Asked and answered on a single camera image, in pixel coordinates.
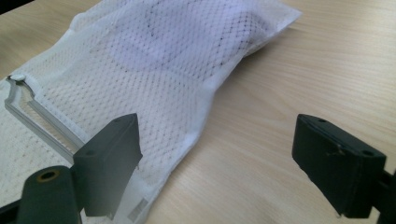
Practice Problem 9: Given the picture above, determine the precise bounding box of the white garment inside bag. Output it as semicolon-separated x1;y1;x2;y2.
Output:
106;4;276;74

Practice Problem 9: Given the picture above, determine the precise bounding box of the white mesh laundry bag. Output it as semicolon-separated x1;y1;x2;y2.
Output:
0;0;304;224

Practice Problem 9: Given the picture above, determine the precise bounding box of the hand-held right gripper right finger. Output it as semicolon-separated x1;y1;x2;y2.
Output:
291;113;388;219

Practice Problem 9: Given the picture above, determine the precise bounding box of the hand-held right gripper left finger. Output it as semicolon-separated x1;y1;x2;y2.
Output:
73;113;144;220

